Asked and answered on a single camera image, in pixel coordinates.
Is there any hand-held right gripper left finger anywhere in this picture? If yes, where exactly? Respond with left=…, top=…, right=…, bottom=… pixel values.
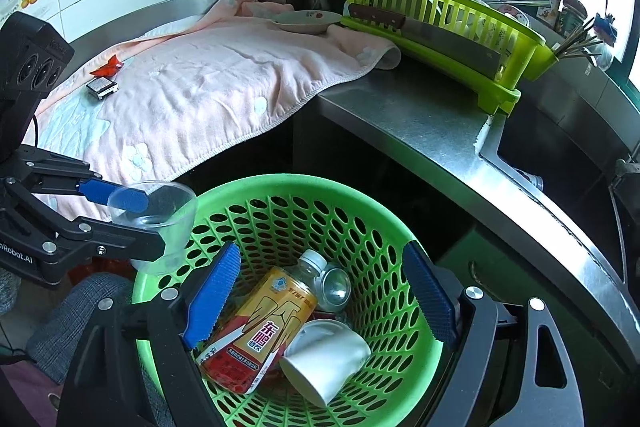
left=55, top=241, right=243, bottom=427

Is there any green dish rack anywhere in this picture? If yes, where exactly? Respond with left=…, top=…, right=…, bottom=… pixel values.
left=334, top=0, right=562, bottom=115

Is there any person's grey trouser leg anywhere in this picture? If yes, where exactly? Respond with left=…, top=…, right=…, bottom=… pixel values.
left=25, top=272, right=151, bottom=385

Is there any yellow red label drink bottle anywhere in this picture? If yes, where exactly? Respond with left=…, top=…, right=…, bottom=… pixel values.
left=200, top=249, right=329, bottom=395

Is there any white paper cup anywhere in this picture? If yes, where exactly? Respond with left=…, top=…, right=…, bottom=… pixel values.
left=279, top=318, right=372, bottom=408

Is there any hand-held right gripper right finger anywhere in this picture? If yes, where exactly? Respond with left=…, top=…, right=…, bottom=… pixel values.
left=400, top=239, right=586, bottom=427

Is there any cleaver with wooden handle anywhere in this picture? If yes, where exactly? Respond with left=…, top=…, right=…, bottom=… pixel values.
left=347, top=3, right=509, bottom=80

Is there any black white small box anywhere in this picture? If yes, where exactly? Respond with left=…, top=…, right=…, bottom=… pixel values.
left=86, top=78, right=119, bottom=100

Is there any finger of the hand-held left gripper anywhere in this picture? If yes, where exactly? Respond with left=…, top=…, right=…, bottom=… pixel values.
left=10, top=194, right=167, bottom=264
left=10, top=147, right=149, bottom=216

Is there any steel sink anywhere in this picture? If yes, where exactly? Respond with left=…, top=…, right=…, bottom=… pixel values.
left=480, top=104, right=640, bottom=290

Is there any green plastic basket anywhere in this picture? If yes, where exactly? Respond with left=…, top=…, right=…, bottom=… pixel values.
left=131, top=173, right=453, bottom=427

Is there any pink towel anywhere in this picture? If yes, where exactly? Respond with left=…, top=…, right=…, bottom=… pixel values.
left=30, top=0, right=403, bottom=223

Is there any clear plastic cup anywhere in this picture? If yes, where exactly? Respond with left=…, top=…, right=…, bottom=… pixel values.
left=107, top=181, right=199, bottom=277

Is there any white plate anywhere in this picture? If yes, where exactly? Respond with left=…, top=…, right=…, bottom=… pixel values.
left=271, top=10, right=344, bottom=35

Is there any bundle of chopsticks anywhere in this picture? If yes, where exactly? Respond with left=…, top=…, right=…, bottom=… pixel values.
left=552, top=18, right=607, bottom=60

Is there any red soda can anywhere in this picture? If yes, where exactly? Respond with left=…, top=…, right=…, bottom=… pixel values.
left=315, top=264, right=354, bottom=314

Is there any red snack packet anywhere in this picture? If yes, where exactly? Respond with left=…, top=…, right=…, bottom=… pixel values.
left=90, top=56, right=124, bottom=78

